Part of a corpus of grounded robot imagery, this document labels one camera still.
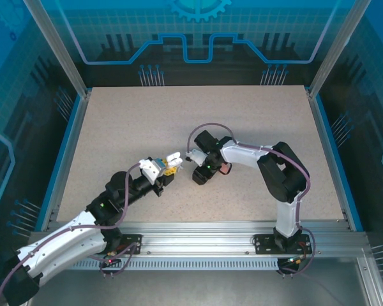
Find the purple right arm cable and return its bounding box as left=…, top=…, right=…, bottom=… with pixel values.
left=186, top=122, right=315, bottom=278

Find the white slotted cable duct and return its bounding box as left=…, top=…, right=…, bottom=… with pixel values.
left=75, top=257, right=280, bottom=271

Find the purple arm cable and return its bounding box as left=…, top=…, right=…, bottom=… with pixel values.
left=0, top=162, right=144, bottom=303
left=186, top=122, right=315, bottom=278

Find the white earbud charging case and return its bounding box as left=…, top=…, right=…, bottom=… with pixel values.
left=165, top=152, right=184, bottom=167

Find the aluminium frame post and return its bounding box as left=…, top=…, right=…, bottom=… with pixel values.
left=22, top=0, right=92, bottom=98
left=308, top=0, right=373, bottom=98

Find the aluminium side rail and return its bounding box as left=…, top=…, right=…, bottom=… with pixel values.
left=40, top=92, right=90, bottom=231
left=308, top=92, right=364, bottom=232

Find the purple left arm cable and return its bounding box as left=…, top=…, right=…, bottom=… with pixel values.
left=0, top=162, right=144, bottom=303

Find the long aluminium base rail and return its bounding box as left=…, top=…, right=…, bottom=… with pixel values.
left=28, top=219, right=368, bottom=259

